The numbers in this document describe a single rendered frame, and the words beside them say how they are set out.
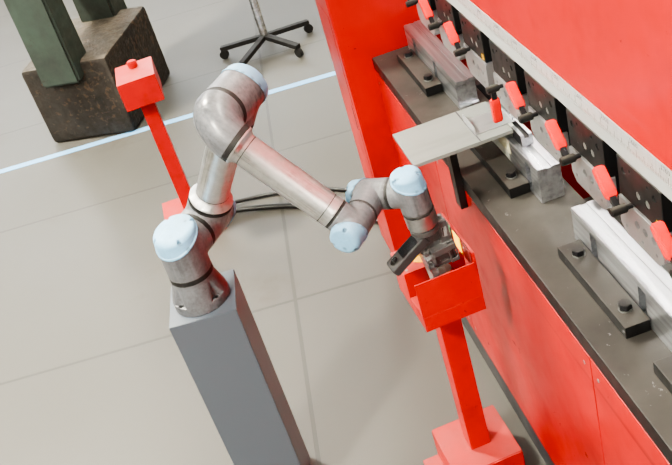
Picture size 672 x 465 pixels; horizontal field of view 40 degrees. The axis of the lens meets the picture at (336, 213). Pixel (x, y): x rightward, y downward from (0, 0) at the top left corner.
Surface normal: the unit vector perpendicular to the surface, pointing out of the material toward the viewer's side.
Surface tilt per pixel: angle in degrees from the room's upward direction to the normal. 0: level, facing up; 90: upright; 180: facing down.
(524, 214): 0
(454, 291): 90
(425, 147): 0
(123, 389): 0
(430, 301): 90
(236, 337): 90
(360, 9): 90
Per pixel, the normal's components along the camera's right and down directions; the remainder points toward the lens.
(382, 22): 0.24, 0.50
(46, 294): -0.25, -0.80
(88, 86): -0.16, 0.59
